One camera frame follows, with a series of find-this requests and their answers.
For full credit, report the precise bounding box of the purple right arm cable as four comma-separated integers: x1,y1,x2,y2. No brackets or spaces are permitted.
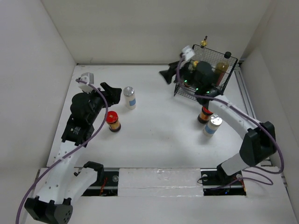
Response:
176,57,285,191

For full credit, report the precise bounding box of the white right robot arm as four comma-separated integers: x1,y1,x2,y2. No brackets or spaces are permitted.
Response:
160,61,281,189

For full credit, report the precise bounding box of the left white salt jar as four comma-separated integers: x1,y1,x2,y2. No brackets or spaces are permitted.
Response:
123,86,136,110

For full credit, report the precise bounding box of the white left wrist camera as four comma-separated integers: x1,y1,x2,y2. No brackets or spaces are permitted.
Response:
76,72,94,93

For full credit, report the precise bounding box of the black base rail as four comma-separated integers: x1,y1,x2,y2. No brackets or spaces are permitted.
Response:
83,168,246,196

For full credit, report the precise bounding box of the dark soy sauce bottle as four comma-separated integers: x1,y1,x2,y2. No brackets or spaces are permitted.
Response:
214,51,231,86

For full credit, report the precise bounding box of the clear glass oil bottle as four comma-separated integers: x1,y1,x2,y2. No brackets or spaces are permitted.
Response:
198,35,208,62

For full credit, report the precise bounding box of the white salt jar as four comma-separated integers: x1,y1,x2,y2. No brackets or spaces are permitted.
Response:
203,114,223,137
123,86,136,110

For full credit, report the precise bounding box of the black wire rack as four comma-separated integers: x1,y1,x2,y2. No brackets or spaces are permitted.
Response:
174,44,238,101

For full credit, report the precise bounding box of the yellow cap sauce bottle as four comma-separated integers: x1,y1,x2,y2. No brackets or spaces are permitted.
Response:
189,61,199,72

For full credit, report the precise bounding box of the red lid jar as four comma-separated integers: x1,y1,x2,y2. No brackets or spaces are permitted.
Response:
197,106,213,124
106,111,121,133

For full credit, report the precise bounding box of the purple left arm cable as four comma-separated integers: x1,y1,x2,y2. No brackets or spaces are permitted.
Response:
15,78,109,224

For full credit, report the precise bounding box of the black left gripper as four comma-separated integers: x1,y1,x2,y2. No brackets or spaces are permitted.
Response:
83,83,121,124

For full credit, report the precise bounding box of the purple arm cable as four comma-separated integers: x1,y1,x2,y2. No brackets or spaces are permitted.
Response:
176,57,285,191
15,78,109,224

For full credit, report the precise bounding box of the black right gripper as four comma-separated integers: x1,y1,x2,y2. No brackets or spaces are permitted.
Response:
158,59,201,91

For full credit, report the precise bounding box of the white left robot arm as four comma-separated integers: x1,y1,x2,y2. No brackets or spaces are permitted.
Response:
24,81,122,224

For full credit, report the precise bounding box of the right white salt jar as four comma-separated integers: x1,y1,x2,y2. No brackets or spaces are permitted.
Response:
203,114,223,137

